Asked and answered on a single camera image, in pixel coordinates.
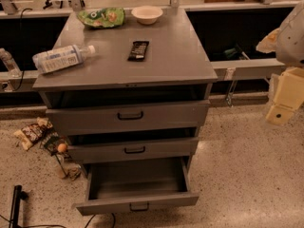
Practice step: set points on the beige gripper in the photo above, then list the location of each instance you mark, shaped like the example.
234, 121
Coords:
292, 37

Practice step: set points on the black rxbar chocolate bar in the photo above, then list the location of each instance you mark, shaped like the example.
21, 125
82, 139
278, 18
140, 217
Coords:
138, 50

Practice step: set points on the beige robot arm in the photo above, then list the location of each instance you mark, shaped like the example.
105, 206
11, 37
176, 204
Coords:
287, 42

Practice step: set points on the grey top drawer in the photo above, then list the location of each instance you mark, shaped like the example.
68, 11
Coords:
126, 118

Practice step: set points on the grey middle drawer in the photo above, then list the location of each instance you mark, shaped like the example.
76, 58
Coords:
129, 151

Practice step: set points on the grey metal drawer cabinet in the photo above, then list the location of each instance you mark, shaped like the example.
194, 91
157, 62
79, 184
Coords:
175, 69

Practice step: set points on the grey open bottom drawer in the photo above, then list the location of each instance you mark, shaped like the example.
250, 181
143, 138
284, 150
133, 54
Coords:
136, 186

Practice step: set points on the white paper bowl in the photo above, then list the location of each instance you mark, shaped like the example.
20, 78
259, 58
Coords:
147, 15

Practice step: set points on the green chip bag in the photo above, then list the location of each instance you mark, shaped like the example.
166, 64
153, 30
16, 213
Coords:
102, 18

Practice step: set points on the clear bottle on floor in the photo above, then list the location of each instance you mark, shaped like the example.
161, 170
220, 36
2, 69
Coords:
66, 169

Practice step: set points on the clear plastic water bottle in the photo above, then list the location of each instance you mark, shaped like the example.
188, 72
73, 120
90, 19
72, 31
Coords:
61, 58

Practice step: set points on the small orange ball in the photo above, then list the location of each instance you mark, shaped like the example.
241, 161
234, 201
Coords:
62, 147

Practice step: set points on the dark green snack bag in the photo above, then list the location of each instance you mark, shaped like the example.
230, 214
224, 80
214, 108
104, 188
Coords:
50, 143

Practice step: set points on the brown snack bag on floor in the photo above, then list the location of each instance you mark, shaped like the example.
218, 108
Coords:
33, 133

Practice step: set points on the clear bottle at left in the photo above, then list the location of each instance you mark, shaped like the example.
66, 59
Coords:
10, 64

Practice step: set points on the black stand on floor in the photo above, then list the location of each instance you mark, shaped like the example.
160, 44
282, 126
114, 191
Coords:
18, 195

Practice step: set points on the grey metal frame rail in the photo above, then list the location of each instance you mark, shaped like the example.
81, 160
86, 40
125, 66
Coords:
247, 69

